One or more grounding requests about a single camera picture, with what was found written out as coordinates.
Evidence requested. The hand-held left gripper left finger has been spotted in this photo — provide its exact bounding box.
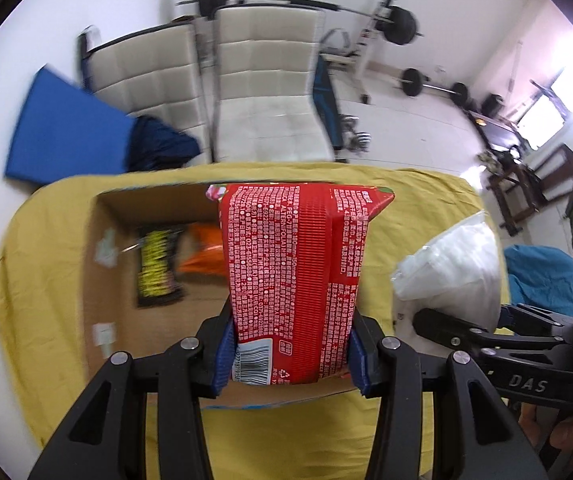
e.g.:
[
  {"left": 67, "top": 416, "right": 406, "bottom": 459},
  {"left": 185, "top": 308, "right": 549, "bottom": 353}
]
[{"left": 26, "top": 297, "right": 237, "bottom": 480}]

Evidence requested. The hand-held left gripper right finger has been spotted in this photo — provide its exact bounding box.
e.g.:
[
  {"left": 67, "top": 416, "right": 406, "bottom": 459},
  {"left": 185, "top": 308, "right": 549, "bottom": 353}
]
[{"left": 349, "top": 310, "right": 550, "bottom": 480}]

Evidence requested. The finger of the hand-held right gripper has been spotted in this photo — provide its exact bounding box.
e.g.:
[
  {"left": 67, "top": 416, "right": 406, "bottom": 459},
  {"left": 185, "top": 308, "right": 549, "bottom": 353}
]
[
  {"left": 413, "top": 308, "right": 570, "bottom": 357},
  {"left": 497, "top": 303, "right": 573, "bottom": 335}
]

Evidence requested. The white soft pack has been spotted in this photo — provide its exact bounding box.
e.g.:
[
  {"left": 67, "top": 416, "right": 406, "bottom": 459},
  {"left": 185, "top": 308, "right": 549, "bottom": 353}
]
[{"left": 391, "top": 211, "right": 500, "bottom": 333}]

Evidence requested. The red snack packet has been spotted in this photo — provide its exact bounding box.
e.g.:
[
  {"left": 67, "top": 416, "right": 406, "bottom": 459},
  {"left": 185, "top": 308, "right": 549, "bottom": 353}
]
[{"left": 216, "top": 182, "right": 396, "bottom": 386}]

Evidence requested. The orange snack packet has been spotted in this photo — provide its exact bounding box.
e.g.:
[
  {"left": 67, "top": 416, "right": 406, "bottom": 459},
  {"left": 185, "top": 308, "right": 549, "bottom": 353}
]
[{"left": 176, "top": 223, "right": 228, "bottom": 281}]

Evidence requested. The black snack packet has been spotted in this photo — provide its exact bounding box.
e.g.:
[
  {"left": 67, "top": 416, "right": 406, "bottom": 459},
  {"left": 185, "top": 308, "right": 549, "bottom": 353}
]
[{"left": 135, "top": 227, "right": 186, "bottom": 308}]

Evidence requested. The cardboard box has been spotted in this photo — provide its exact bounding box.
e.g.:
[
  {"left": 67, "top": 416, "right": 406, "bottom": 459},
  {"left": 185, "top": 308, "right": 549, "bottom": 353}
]
[{"left": 81, "top": 182, "right": 362, "bottom": 411}]

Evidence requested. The person's right hand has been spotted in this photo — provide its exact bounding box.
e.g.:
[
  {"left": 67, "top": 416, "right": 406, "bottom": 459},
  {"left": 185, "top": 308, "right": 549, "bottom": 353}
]
[{"left": 517, "top": 400, "right": 573, "bottom": 468}]

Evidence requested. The blue bean bag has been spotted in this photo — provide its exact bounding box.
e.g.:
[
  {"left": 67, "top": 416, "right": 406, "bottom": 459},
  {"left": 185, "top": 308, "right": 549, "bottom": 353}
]
[{"left": 505, "top": 245, "right": 573, "bottom": 318}]

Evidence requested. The dark wooden chair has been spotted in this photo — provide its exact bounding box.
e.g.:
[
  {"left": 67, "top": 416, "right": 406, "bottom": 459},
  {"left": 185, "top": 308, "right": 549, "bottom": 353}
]
[{"left": 487, "top": 144, "right": 573, "bottom": 235}]

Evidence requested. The treadmill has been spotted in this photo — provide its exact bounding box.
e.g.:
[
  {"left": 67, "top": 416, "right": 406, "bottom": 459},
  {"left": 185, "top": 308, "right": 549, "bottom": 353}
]
[{"left": 467, "top": 80, "right": 567, "bottom": 153}]

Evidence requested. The yellow tablecloth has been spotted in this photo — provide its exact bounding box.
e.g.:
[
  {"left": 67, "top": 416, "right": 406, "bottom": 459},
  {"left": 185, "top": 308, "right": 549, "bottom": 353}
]
[{"left": 0, "top": 165, "right": 512, "bottom": 480}]

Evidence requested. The window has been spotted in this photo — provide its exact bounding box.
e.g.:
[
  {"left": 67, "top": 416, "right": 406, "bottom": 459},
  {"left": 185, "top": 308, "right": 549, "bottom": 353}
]
[{"left": 517, "top": 67, "right": 573, "bottom": 146}]

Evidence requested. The dark blue cloth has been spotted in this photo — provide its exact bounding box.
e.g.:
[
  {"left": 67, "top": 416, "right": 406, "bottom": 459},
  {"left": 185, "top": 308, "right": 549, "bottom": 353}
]
[{"left": 126, "top": 115, "right": 203, "bottom": 173}]

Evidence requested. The short barbell with black plates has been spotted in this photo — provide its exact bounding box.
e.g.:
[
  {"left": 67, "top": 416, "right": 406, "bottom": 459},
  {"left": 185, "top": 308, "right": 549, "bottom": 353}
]
[{"left": 401, "top": 67, "right": 469, "bottom": 106}]

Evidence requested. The black and blue weight bench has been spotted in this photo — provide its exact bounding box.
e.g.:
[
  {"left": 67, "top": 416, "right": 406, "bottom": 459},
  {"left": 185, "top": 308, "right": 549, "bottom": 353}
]
[{"left": 311, "top": 55, "right": 345, "bottom": 150}]

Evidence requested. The large white padded chair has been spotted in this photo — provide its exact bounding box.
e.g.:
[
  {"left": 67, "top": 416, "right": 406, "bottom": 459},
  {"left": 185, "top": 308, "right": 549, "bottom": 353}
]
[{"left": 214, "top": 5, "right": 337, "bottom": 163}]

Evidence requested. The small white padded chair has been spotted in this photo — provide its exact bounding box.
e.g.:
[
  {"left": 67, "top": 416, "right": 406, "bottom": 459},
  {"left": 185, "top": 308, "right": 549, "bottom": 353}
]
[{"left": 79, "top": 22, "right": 212, "bottom": 161}]

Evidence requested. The racked barbell with black plates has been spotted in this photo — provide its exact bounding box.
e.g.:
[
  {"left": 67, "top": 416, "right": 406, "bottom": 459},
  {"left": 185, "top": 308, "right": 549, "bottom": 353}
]
[{"left": 175, "top": 0, "right": 423, "bottom": 45}]

